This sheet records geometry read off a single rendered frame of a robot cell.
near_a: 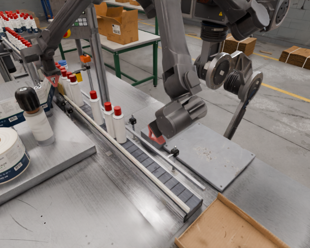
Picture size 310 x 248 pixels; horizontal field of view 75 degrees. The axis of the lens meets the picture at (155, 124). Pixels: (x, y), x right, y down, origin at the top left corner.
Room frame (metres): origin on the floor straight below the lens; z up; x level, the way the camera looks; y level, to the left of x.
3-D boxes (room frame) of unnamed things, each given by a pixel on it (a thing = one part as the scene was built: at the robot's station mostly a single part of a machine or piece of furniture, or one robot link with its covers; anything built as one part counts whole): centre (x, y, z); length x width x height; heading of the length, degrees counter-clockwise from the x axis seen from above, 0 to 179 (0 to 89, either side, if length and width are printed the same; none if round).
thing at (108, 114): (0.80, 0.22, 0.98); 0.05 x 0.05 x 0.20
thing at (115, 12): (3.18, 0.67, 0.96); 0.53 x 0.45 x 0.37; 134
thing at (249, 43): (4.59, -1.80, 0.16); 0.65 x 0.54 x 0.32; 47
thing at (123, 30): (2.85, 0.42, 0.97); 0.51 x 0.39 x 0.37; 137
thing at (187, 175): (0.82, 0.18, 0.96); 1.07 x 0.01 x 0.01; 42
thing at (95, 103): (0.91, 0.32, 0.98); 0.05 x 0.05 x 0.20
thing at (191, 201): (1.01, 0.40, 0.86); 1.65 x 0.08 x 0.04; 42
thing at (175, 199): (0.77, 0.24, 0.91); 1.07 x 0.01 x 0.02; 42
